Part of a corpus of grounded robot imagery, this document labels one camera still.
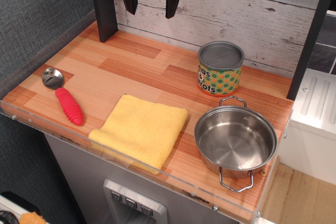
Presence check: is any dark grey post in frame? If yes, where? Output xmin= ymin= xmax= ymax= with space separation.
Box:
xmin=287 ymin=0 xmax=331 ymax=101
xmin=93 ymin=0 xmax=118 ymax=42

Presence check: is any dark grey right post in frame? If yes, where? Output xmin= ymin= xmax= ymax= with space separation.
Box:
xmin=287 ymin=0 xmax=331 ymax=101

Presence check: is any yellow cloth napkin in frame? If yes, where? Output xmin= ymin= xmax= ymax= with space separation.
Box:
xmin=89 ymin=94 xmax=188 ymax=175

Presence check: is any silver dispenser panel with buttons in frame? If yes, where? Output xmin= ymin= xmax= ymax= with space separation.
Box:
xmin=103 ymin=179 xmax=168 ymax=223

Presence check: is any dark grey left post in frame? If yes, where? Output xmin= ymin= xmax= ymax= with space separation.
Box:
xmin=93 ymin=0 xmax=118 ymax=42

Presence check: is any grey toy fridge front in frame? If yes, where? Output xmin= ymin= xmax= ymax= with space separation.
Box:
xmin=45 ymin=134 xmax=236 ymax=223

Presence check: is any white toy sink unit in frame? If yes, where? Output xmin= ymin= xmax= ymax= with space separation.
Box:
xmin=278 ymin=10 xmax=335 ymax=184

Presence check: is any clear acrylic table edge guard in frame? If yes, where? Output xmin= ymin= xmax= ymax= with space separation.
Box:
xmin=1 ymin=101 xmax=262 ymax=223

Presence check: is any orange object bottom left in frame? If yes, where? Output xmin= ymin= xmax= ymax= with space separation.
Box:
xmin=19 ymin=212 xmax=47 ymax=224

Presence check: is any red handled ice cream scoop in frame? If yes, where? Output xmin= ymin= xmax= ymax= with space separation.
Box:
xmin=41 ymin=68 xmax=84 ymax=126

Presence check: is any silver steel pot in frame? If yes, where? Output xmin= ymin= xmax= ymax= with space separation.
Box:
xmin=194 ymin=96 xmax=278 ymax=193

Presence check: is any peas and carrots toy can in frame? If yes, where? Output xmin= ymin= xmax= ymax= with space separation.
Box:
xmin=198 ymin=41 xmax=245 ymax=97

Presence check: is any black braided cable bottom left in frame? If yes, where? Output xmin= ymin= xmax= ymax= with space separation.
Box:
xmin=0 ymin=209 xmax=20 ymax=224

